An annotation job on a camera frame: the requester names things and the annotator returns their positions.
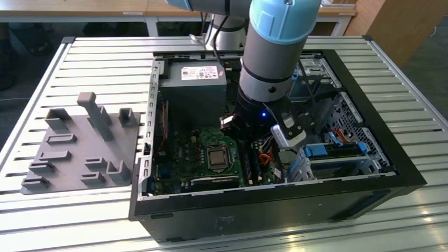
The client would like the silver CPU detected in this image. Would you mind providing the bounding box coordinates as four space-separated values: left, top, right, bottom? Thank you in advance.
208 149 228 166

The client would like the grey power supply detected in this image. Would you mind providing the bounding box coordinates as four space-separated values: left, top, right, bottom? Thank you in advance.
164 61 228 98

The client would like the CPU socket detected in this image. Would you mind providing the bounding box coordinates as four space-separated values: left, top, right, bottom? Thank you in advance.
204 145 232 172

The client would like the blue disk carrier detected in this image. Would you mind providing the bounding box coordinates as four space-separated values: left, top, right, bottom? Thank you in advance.
303 143 368 160

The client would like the green motherboard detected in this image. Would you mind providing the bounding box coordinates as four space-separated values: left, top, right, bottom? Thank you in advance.
153 125 281 195

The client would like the graphics card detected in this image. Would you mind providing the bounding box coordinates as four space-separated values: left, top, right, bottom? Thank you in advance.
187 174 243 190

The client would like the metal disk bay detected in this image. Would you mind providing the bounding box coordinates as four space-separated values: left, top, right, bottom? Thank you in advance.
289 91 400 183

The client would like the black PC case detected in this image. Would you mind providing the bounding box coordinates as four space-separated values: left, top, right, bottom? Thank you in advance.
128 48 428 244

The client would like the grey parts rack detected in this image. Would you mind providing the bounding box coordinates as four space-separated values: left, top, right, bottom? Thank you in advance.
20 91 143 196

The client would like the wooden cabinet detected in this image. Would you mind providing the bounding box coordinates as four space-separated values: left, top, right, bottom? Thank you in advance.
363 0 448 69

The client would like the wooden desk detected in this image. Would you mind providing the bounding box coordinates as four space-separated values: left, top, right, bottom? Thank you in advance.
0 0 359 37

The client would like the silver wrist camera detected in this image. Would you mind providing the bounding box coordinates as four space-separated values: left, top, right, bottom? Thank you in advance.
271 111 308 150

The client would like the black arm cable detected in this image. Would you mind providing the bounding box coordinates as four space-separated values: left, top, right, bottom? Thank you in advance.
199 10 231 70

